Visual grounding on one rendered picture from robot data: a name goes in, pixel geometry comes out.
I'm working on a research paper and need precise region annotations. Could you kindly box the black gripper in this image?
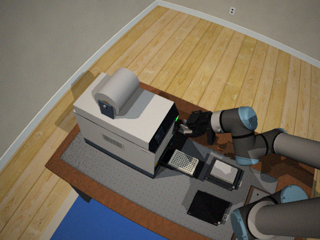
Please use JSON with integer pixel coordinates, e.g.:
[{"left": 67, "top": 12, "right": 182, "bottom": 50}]
[{"left": 178, "top": 110, "right": 214, "bottom": 138}]

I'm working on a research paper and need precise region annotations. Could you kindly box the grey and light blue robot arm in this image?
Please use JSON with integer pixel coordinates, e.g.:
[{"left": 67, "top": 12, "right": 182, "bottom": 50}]
[{"left": 206, "top": 106, "right": 320, "bottom": 240}]

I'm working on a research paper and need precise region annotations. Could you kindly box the grey square label with black lettering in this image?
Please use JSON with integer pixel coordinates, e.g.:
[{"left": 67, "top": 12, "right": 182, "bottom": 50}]
[
  {"left": 222, "top": 214, "right": 229, "bottom": 221},
  {"left": 236, "top": 180, "right": 242, "bottom": 187}
]

